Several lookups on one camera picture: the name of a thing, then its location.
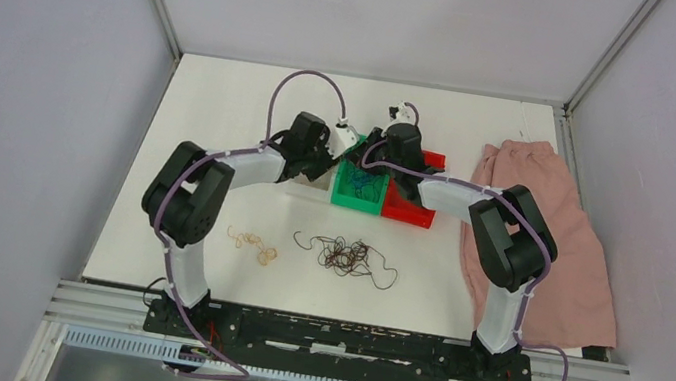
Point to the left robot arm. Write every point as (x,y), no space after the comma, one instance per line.
(185,198)

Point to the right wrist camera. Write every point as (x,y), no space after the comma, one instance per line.
(404,112)

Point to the green plastic bin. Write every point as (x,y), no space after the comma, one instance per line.
(358,190)

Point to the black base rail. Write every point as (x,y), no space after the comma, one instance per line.
(333,349)

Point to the red plastic bin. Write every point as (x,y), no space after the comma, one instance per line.
(395,207)

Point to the pink cloth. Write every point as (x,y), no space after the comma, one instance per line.
(573,306)

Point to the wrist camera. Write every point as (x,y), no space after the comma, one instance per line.
(342,138)
(404,112)

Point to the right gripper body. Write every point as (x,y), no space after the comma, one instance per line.
(378,152)

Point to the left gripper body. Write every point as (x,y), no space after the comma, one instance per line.
(317,159)

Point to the white cable duct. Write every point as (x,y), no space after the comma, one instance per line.
(167,351)

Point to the clear plastic bin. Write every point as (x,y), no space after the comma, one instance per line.
(319,189)

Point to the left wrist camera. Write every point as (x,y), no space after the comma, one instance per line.
(342,138)

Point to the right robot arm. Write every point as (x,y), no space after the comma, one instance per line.
(515,247)

